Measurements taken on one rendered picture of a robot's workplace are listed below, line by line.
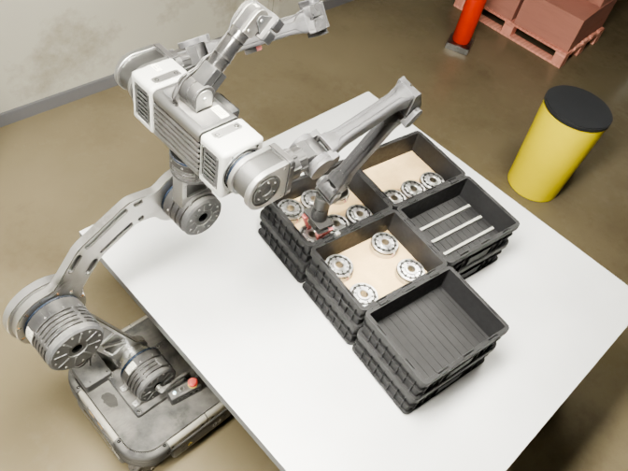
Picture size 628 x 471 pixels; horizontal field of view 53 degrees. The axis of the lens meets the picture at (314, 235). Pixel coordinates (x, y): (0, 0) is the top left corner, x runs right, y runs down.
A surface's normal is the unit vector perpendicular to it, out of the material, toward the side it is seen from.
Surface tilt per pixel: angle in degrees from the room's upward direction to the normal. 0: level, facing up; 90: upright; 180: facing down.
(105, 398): 0
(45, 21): 90
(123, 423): 0
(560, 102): 0
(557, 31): 90
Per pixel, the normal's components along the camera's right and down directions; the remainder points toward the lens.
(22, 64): 0.68, 0.63
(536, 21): -0.65, 0.50
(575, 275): 0.17, -0.64
